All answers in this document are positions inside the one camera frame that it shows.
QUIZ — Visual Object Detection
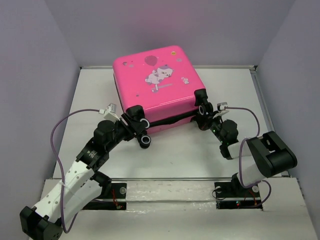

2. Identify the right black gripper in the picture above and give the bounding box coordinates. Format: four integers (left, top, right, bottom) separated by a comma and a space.
195, 110, 226, 144

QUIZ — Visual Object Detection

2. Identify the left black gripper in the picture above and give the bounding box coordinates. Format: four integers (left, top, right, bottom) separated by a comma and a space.
105, 112, 148, 152

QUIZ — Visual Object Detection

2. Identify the pink hard-shell suitcase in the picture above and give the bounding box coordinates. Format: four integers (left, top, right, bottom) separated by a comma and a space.
112, 45, 213, 149

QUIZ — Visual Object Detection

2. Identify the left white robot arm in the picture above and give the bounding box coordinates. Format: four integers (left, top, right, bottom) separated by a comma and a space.
19, 113, 150, 240

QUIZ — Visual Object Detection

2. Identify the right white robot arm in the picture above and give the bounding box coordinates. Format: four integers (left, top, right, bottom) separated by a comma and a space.
193, 105, 298, 196

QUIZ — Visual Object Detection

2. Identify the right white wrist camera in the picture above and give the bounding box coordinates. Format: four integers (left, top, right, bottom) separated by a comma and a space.
213, 102, 229, 119

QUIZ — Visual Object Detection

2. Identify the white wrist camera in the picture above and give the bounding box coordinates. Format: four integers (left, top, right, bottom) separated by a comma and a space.
98, 103, 119, 123
213, 102, 229, 119

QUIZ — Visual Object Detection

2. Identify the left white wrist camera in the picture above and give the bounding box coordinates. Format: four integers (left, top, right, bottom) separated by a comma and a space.
98, 103, 119, 123

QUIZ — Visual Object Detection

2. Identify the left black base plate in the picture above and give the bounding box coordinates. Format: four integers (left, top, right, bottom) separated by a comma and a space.
83, 182, 127, 211

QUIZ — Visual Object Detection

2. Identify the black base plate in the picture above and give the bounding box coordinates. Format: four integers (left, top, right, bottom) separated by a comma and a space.
83, 182, 127, 211
211, 181, 263, 210

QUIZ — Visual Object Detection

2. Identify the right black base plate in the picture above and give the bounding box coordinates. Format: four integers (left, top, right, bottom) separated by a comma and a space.
211, 181, 263, 210

